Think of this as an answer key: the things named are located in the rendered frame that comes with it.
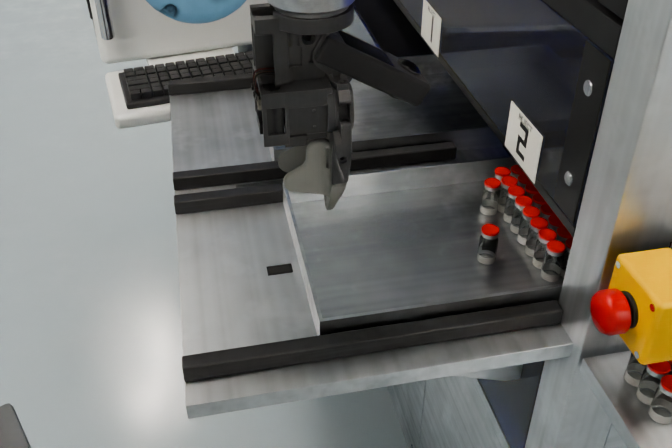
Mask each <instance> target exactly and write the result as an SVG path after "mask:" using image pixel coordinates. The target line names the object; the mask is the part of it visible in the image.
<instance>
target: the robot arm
mask: <svg viewBox="0 0 672 448"><path fill-rule="evenodd" d="M146 1H147V2H148V3H149V4H150V5H151V6H152V7H153V8H154V9H155V10H157V11H159V12H160V13H162V14H163V15H165V16H167V17H169V18H171V19H174V20H176V21H180V22H184V23H191V24H202V23H210V22H213V21H217V20H220V19H222V18H225V17H226V16H228V15H230V14H232V13H233V12H235V11H236V10H237V9H238V8H240V7H241V6H242V5H243V4H244V3H245V2H246V0H146ZM267 1H268V3H265V4H251V5H250V18H251V33H252V47H253V60H252V70H253V83H251V89H252V90H254V92H253V97H254V99H255V111H256V117H257V123H258V127H259V131H260V134H263V136H264V147H273V146H282V145H285V148H287V147H292V148H290V149H288V150H286V151H284V152H283V153H281V154H280V156H279V158H278V165H279V167H280V169H281V170H283V171H284V172H287V174H286V175H285V176H284V180H283V184H284V186H285V188H286V189H287V190H289V191H292V192H301V193H311V194H321V195H324V201H325V206H326V209H327V210H331V209H333V208H334V207H335V205H336V204H337V202H338V201H339V199H340V197H341V196H342V194H343V192H344V190H345V188H346V185H347V182H348V179H349V173H350V167H351V158H352V129H353V126H354V97H353V90H352V86H351V84H350V81H351V80H352V78H353V79H355V80H357V81H359V82H362V83H364V84H366V85H368V86H371V87H373V88H375V89H377V90H380V91H382V92H384V93H386V94H388V95H389V96H391V97H393V98H395V99H400V100H402V101H404V102H406V103H409V104H411V105H413V106H419V105H420V104H421V103H422V101H423V100H424V98H425V97H426V95H427V94H428V92H429V91H430V84H429V83H428V82H427V80H426V79H425V78H424V76H423V75H422V74H421V71H420V70H419V68H418V67H417V66H416V65H415V64H414V63H413V62H411V61H409V60H406V59H401V58H398V57H396V56H394V55H392V54H390V53H388V52H386V51H384V50H382V49H380V48H378V47H375V46H373V45H371V44H369V43H367V42H365V41H363V40H361V39H359V38H357V37H354V36H352V35H350V34H348V33H346V32H344V31H342V30H343V29H345V28H347V27H348V26H350V25H351V24H352V22H353V20H354V3H353V2H354V1H355V0H267ZM284 128H285V132H284Z"/></svg>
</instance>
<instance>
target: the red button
mask: <svg viewBox="0 0 672 448"><path fill-rule="evenodd" d="M590 312H591V317H592V320H593V323H594V325H595V327H596V328H597V329H598V331H599V332H601V333H603V334H605V335H608V336H612V335H619V334H625V333H626V332H627V331H628V330H629V328H630V326H631V320H632V316H631V309H630V305H629V303H628V300H627V298H626V297H625V295H624V294H623V293H622V292H621V291H620V290H618V289H616V288H611V289H604V290H599V291H597V292H596V293H595V294H594V295H593V296H592V298H591V302H590Z"/></svg>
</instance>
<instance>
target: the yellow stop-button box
mask: <svg viewBox="0 0 672 448"><path fill-rule="evenodd" d="M611 288H616V289H618V290H620V291H621V292H622V293H623V294H624V295H625V297H626V298H627V300H628V303H629V305H630V309H631V316H632V320H631V326H630V328H629V330H628V331H627V332H626V333H625V334H619V336H620V337H621V338H622V340H623V341H624V343H625V344H626V345H627V347H628V348H629V350H630V351H631V352H632V354H633V355H634V357H635V358H636V359H637V361H638V362H639V363H640V364H643V365H646V364H652V363H658V362H664V361H670V360H672V247H671V248H668V247H666V248H659V249H652V250H645V251H638V252H631V253H624V254H620V255H618V257H617V259H616V263H615V266H614V270H613V273H612V277H611V281H610V284H609V288H608V289H611Z"/></svg>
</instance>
